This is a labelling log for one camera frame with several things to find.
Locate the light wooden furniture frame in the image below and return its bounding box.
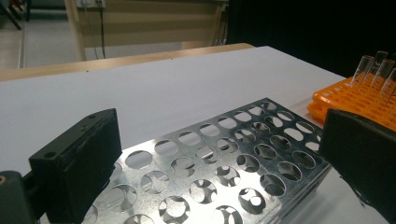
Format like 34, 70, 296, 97
64, 0, 232, 62

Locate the white wall socket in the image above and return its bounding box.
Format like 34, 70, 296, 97
76, 0, 106, 9

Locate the group of clear test tubes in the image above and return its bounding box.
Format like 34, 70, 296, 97
349, 50, 396, 104

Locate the orange plastic test tube rack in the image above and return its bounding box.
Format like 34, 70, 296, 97
306, 76, 396, 132

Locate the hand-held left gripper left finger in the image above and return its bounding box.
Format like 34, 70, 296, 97
29, 107, 122, 224

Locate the silver metal test tube rack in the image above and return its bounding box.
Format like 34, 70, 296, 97
82, 97, 332, 224

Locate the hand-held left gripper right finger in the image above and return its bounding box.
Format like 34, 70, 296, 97
318, 108, 396, 224

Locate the black stand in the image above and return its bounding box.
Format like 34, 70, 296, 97
0, 0, 23, 31

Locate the black curtain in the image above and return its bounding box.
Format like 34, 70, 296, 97
227, 0, 396, 78

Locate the black hanging cable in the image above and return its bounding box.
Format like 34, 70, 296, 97
96, 0, 107, 60

